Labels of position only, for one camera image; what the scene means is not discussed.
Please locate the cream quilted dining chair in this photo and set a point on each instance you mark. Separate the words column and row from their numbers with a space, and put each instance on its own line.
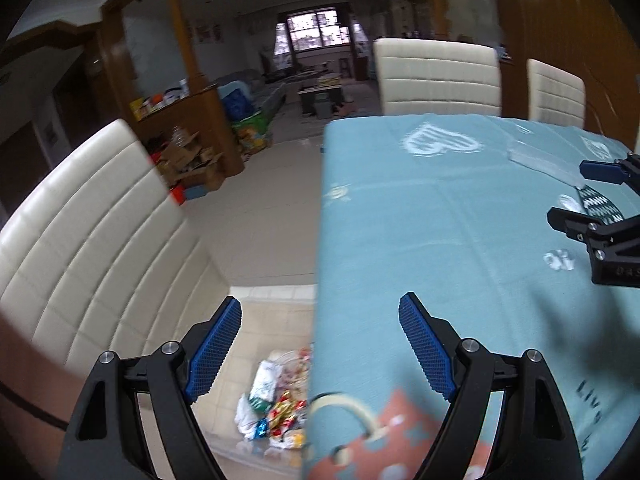
column 435, row 77
column 555, row 92
column 100, row 240

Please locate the coffee table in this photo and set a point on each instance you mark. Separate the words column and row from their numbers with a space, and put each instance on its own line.
column 320, row 95

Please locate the green printed bag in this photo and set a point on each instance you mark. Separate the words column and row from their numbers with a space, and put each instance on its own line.
column 252, row 132

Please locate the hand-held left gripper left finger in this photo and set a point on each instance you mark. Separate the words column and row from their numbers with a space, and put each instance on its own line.
column 215, row 350

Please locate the dark patterned wrapper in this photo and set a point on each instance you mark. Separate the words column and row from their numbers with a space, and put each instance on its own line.
column 597, row 202

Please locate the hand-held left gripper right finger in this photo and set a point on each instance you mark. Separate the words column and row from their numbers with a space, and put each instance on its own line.
column 425, row 345

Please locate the gold red candy wrapper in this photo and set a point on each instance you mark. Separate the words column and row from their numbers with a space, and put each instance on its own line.
column 285, row 412

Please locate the pile of cardboard boxes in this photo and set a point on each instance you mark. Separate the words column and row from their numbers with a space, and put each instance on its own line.
column 190, row 160

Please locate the wooden partition cabinet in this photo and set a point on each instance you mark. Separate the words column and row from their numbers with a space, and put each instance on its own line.
column 215, row 125

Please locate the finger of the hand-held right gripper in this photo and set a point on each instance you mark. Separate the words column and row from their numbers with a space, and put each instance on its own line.
column 575, row 222
column 605, row 171

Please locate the row of bottles and jars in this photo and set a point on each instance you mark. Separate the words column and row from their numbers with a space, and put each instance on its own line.
column 160, row 102

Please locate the yellow white snack wrapper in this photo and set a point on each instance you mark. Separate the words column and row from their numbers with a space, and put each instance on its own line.
column 295, row 440

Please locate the barred window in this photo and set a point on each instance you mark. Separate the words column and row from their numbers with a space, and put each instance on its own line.
column 312, row 30

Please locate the clear plastic bin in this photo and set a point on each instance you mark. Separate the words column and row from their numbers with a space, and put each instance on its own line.
column 280, row 292

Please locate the green white packet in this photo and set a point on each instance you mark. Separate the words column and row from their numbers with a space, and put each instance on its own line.
column 265, row 382

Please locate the blue bag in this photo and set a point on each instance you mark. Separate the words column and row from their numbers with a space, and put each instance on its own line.
column 235, row 104

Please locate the light blue printed tablecloth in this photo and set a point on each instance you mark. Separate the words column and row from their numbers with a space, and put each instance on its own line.
column 425, row 230

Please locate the white tissue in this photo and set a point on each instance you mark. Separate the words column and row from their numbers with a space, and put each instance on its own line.
column 247, row 417

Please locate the grey sofa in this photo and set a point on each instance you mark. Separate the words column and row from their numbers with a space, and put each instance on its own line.
column 270, row 92

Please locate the blue snack wrapper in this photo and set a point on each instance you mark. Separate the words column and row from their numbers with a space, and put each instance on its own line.
column 262, row 430

